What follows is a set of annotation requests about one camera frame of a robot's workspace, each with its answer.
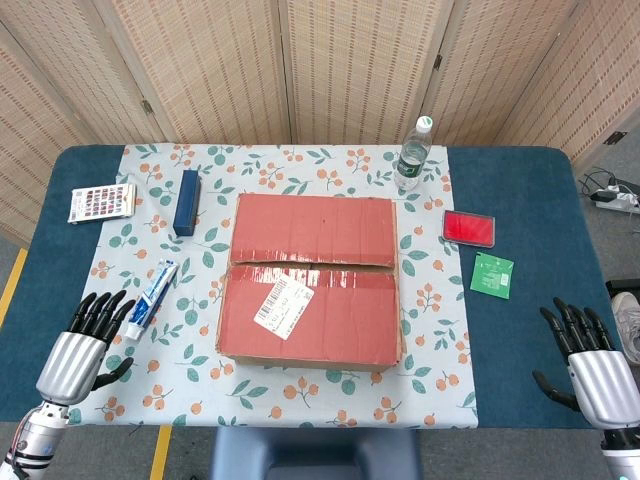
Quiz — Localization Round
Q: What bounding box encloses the black box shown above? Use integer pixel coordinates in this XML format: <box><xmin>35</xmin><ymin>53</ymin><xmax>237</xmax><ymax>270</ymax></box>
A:
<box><xmin>605</xmin><ymin>278</ymin><xmax>640</xmax><ymax>301</ymax></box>

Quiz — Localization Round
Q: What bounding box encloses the grey sneaker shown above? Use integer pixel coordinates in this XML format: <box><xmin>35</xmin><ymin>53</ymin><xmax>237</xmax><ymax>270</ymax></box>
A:
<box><xmin>610</xmin><ymin>291</ymin><xmax>640</xmax><ymax>366</ymax></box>

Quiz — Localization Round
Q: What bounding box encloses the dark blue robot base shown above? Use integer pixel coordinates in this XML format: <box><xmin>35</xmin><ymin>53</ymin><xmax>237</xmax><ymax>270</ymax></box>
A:
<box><xmin>209</xmin><ymin>427</ymin><xmax>424</xmax><ymax>480</ymax></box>

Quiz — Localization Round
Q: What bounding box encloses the red-topped cardboard box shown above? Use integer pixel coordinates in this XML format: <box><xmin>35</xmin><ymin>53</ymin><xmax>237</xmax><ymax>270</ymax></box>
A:
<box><xmin>214</xmin><ymin>192</ymin><xmax>407</xmax><ymax>374</ymax></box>

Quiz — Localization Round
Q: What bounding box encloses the floral fruit-print tablecloth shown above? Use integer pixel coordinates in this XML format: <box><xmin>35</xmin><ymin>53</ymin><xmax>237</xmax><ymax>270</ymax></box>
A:
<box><xmin>67</xmin><ymin>143</ymin><xmax>480</xmax><ymax>430</ymax></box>

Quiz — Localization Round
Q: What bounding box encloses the white power strip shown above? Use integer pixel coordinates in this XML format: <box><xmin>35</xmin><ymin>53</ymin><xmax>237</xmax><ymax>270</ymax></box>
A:
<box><xmin>590</xmin><ymin>184</ymin><xmax>640</xmax><ymax>214</ymax></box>

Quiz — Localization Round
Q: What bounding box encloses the dark blue rectangular box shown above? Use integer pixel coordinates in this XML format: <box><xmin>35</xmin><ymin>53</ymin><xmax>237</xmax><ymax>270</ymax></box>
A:
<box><xmin>172</xmin><ymin>169</ymin><xmax>203</xmax><ymax>238</ymax></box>

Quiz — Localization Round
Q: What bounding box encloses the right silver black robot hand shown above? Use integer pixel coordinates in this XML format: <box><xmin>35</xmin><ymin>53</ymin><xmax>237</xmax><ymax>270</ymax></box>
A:
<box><xmin>532</xmin><ymin>297</ymin><xmax>640</xmax><ymax>432</ymax></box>

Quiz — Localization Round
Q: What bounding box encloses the clear plastic water bottle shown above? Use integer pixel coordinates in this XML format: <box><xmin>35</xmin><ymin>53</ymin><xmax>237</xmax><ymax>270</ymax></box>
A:
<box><xmin>393</xmin><ymin>115</ymin><xmax>434</xmax><ymax>191</ymax></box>

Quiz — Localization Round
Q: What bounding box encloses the black power cable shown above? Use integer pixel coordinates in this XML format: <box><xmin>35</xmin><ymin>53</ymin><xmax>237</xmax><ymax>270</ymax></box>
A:
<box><xmin>579</xmin><ymin>167</ymin><xmax>626</xmax><ymax>194</ymax></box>

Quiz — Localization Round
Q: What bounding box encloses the woven bamboo folding screen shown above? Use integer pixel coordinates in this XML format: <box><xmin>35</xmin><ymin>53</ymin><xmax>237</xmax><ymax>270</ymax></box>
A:
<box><xmin>0</xmin><ymin>0</ymin><xmax>640</xmax><ymax>246</ymax></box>

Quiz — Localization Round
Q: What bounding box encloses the green sachet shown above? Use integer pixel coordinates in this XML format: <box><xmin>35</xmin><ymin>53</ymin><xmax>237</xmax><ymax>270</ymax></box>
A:
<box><xmin>469</xmin><ymin>252</ymin><xmax>515</xmax><ymax>300</ymax></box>

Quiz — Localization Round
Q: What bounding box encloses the red ink pad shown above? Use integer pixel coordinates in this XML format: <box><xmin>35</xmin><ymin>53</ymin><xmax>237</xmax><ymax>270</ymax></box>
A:
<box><xmin>442</xmin><ymin>209</ymin><xmax>497</xmax><ymax>249</ymax></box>

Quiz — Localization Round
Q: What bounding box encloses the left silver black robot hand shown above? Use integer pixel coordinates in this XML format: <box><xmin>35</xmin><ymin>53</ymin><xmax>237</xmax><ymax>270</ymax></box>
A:
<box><xmin>34</xmin><ymin>288</ymin><xmax>137</xmax><ymax>405</ymax></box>

